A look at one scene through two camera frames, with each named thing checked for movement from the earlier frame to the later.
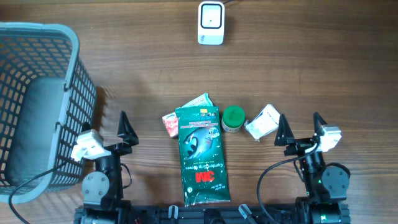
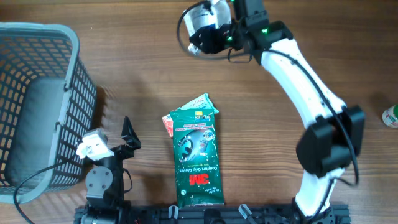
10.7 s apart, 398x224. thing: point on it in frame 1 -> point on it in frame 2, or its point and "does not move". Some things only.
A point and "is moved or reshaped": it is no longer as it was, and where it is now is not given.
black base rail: (288, 213) does not move
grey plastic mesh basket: (47, 97) does not move
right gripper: (289, 138) -> (209, 43)
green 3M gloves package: (204, 175) is moved or reshaped
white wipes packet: (267, 121) -> (197, 17)
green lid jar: (233, 117) -> (390, 117)
